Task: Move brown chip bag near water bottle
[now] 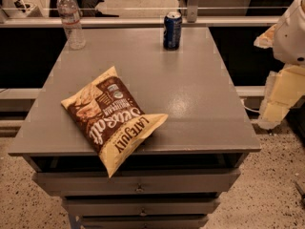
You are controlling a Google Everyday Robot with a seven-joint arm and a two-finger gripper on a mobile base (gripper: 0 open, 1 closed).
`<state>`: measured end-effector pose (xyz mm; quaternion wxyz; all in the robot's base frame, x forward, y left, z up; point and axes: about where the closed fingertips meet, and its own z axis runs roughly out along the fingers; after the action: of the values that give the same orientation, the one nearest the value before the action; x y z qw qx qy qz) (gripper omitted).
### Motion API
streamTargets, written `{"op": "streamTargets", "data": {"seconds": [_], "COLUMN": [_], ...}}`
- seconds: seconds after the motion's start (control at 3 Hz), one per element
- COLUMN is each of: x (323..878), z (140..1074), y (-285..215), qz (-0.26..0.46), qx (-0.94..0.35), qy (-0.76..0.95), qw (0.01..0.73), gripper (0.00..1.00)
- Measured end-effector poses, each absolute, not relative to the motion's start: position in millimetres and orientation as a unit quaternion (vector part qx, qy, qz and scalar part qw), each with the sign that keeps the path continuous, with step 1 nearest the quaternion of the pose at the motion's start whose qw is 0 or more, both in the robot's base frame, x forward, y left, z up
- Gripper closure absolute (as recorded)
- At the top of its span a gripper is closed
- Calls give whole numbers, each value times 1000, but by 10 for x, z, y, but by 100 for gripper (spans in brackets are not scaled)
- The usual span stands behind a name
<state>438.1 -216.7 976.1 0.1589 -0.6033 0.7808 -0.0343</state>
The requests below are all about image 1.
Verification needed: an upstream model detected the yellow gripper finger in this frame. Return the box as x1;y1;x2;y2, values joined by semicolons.
254;25;276;49
258;64;305;129

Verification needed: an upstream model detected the brown yellow chip bag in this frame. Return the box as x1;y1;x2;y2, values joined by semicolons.
61;67;168;177

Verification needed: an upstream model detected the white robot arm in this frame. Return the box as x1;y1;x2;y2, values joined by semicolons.
254;0;305;130

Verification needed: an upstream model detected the clear plastic water bottle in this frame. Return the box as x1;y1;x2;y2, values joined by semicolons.
56;0;86;50

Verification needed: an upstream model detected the blue soda can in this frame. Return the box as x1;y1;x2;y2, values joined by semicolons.
163;11;182;50

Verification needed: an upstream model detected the top grey drawer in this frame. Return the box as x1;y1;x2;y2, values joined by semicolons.
32;168;240;197

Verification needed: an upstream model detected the grey drawer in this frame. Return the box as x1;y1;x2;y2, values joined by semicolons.
81;216;208;229
63;198;220;217
32;168;240;197

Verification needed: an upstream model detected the grey drawer cabinet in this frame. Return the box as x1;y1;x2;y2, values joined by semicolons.
10;28;259;229

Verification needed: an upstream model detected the bottom grey drawer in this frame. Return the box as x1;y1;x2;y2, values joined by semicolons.
81;216;208;229

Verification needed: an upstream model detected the middle grey drawer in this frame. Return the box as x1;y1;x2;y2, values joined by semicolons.
63;198;220;217

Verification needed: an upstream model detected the white cable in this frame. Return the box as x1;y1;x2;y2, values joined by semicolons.
241;98;261;115

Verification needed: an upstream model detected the metal railing post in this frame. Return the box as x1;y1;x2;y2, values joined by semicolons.
187;0;199;23

